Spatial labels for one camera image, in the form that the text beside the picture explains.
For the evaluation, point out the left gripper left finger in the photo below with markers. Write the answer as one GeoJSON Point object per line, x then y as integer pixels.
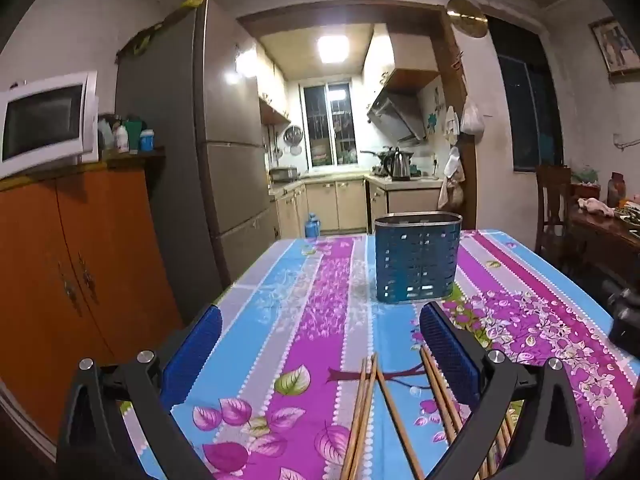
{"type": "Point", "coordinates": [93, 442]}

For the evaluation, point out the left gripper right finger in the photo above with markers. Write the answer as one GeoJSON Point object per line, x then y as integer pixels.
{"type": "Point", "coordinates": [547, 440]}

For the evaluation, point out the dark wooden chopstick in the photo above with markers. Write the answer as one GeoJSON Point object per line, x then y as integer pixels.
{"type": "Point", "coordinates": [399, 426]}

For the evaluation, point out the beige kitchen cabinets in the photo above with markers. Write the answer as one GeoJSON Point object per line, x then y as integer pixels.
{"type": "Point", "coordinates": [348, 203]}

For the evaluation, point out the kitchen window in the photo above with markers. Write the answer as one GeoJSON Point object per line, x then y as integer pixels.
{"type": "Point", "coordinates": [330, 124]}

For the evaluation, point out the dark wooden side table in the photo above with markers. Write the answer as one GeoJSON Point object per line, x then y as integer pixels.
{"type": "Point", "coordinates": [599, 244]}

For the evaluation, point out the wooden chair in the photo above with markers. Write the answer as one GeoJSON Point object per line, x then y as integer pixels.
{"type": "Point", "coordinates": [553, 192]}

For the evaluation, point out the orange wooden cabinet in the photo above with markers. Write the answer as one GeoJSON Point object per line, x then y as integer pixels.
{"type": "Point", "coordinates": [81, 277]}

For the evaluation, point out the colourful floral tablecloth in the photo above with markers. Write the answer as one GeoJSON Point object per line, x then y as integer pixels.
{"type": "Point", "coordinates": [274, 399]}

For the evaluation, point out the dark blue room window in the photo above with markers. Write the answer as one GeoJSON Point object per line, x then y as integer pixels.
{"type": "Point", "coordinates": [534, 114]}

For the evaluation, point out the blue perforated utensil holder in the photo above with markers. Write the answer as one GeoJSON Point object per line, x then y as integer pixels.
{"type": "Point", "coordinates": [416, 255]}

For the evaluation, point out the white hanging plastic bag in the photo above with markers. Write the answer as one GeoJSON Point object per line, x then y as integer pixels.
{"type": "Point", "coordinates": [471, 121]}

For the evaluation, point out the steel electric kettle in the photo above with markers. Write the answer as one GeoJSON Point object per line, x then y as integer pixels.
{"type": "Point", "coordinates": [397, 164]}

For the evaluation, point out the steel range hood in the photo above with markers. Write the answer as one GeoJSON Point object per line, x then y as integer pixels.
{"type": "Point", "coordinates": [398, 116]}

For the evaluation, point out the blue gas cylinder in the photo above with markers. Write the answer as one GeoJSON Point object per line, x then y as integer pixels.
{"type": "Point", "coordinates": [312, 226]}

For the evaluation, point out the white microwave oven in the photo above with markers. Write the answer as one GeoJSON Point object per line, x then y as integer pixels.
{"type": "Point", "coordinates": [49, 120]}

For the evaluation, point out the grey tall refrigerator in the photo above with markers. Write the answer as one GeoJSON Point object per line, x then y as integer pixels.
{"type": "Point", "coordinates": [210, 203]}

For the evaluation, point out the framed wall picture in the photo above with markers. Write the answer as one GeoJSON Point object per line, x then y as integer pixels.
{"type": "Point", "coordinates": [616, 49]}

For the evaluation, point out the round gold wall clock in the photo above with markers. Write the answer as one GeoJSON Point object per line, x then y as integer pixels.
{"type": "Point", "coordinates": [467, 18]}

